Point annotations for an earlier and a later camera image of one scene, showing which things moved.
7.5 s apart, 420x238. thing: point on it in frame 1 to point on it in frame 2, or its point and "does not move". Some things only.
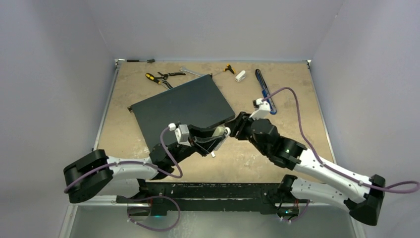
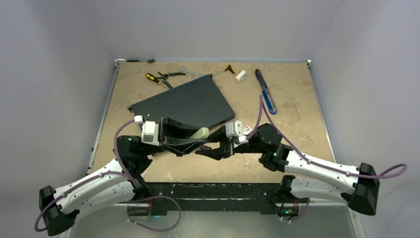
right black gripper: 239,124 to 227,145
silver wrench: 182,69 does not move
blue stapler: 266,91 does not move
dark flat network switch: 200,103 does not move
